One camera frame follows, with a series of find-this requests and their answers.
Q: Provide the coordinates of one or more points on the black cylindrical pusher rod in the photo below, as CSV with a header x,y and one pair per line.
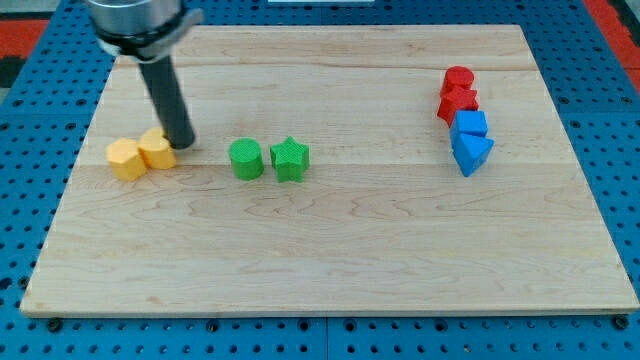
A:
x,y
165,92

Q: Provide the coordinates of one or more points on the green star block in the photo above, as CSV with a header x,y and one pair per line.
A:
x,y
290,159

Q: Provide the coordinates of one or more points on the red star block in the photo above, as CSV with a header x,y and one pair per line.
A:
x,y
457,98

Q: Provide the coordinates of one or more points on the yellow heart block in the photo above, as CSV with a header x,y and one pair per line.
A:
x,y
156,150

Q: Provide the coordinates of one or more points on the yellow hexagon block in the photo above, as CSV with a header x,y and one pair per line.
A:
x,y
125,159

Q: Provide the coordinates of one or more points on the green cylinder block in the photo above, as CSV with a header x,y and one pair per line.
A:
x,y
246,158

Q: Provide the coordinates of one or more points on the wooden board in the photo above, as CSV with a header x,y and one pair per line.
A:
x,y
384,223

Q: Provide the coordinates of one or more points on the red cylinder block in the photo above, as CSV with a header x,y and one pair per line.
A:
x,y
457,76

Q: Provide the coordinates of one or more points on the blue cube block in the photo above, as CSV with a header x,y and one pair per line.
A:
x,y
470,122

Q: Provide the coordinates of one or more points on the blue triangle block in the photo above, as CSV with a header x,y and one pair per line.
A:
x,y
471,152

